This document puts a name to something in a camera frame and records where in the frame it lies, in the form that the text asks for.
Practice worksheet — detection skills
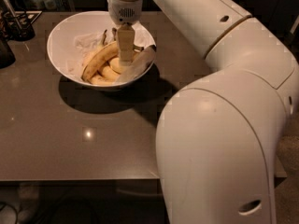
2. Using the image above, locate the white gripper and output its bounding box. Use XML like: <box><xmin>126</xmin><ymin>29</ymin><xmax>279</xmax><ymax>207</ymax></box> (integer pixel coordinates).
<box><xmin>107</xmin><ymin>0</ymin><xmax>143</xmax><ymax>63</ymax></box>

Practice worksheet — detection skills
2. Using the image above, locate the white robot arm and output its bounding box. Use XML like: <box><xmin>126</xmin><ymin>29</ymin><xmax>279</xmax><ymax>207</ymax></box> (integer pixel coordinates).
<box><xmin>108</xmin><ymin>0</ymin><xmax>299</xmax><ymax>224</ymax></box>

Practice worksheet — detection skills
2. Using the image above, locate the white ceramic bowl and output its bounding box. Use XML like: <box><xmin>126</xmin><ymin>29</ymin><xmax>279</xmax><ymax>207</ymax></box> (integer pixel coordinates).
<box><xmin>47</xmin><ymin>11</ymin><xmax>156</xmax><ymax>91</ymax></box>

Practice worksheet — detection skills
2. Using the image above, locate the dark container at left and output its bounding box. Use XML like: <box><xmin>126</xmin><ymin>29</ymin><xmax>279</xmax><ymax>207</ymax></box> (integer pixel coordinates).
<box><xmin>0</xmin><ymin>34</ymin><xmax>16</xmax><ymax>68</ymax></box>

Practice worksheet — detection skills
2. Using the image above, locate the black wire utensil holder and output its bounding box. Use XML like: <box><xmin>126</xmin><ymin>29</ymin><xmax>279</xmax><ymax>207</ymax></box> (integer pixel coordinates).
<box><xmin>4</xmin><ymin>11</ymin><xmax>36</xmax><ymax>41</ymax></box>

